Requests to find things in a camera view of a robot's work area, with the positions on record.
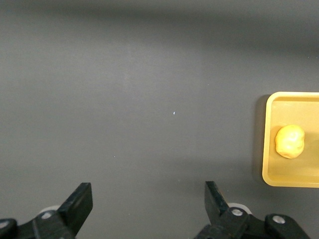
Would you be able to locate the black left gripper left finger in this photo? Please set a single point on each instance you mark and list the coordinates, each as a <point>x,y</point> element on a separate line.
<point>74,206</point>

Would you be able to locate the yellow plastic tray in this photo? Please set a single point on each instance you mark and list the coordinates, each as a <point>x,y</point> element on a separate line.
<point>289,112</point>

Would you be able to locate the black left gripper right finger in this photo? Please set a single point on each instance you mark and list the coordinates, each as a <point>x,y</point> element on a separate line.
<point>216,206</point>

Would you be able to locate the yellow potato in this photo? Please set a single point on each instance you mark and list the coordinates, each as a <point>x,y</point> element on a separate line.
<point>290,142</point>

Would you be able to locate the dark grey table mat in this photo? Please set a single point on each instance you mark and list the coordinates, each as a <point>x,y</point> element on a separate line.
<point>124,99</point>

